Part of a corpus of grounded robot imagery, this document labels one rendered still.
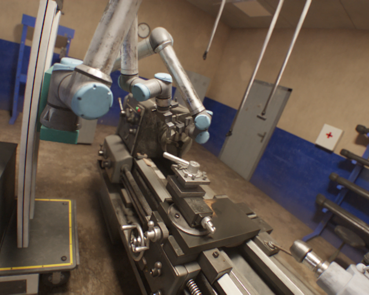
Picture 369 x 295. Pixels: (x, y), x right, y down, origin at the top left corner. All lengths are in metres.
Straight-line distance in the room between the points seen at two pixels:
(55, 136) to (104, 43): 0.45
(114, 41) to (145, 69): 4.32
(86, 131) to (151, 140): 2.10
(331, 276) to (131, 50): 1.26
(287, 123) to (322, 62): 1.27
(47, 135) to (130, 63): 0.51
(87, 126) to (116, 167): 1.95
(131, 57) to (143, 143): 0.88
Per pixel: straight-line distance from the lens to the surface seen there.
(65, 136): 0.99
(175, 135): 1.60
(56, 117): 0.98
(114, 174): 1.86
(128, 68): 1.08
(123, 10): 0.84
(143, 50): 1.40
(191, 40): 5.63
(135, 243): 1.22
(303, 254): 1.04
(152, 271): 1.16
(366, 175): 4.00
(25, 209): 1.44
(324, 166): 4.14
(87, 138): 3.77
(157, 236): 1.03
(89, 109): 0.79
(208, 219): 1.01
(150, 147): 1.80
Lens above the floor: 1.58
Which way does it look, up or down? 17 degrees down
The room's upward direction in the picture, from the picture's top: 19 degrees clockwise
